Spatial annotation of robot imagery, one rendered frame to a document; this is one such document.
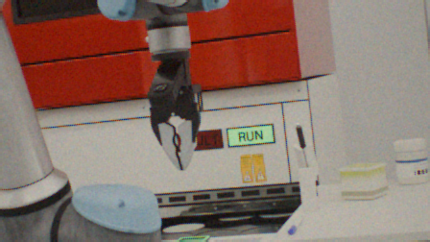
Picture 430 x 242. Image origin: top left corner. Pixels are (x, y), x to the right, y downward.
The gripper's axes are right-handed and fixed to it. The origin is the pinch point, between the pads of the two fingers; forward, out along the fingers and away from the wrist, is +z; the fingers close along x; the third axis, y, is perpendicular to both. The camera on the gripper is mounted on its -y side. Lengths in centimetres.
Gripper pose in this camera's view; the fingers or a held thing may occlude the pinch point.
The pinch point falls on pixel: (180, 163)
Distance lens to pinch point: 155.0
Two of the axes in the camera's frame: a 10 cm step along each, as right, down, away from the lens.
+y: 2.5, -0.8, 9.7
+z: 1.2, 9.9, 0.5
